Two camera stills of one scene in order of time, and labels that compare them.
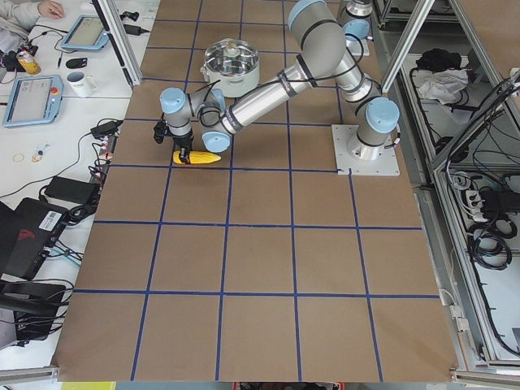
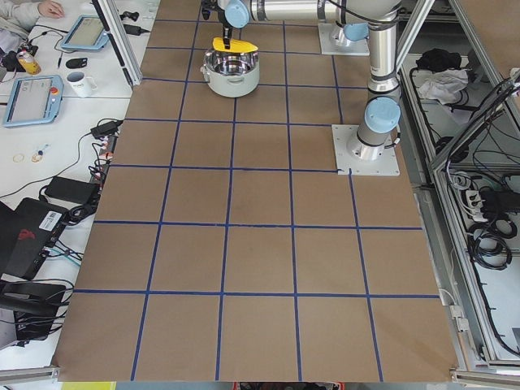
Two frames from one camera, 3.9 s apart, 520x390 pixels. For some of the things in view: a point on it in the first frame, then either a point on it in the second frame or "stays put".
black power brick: [74, 190] stays put
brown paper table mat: [268, 267] stays put
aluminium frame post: [112, 21] stays put
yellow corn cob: [197, 158] to [236, 45]
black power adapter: [104, 130] stays put
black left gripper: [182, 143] to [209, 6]
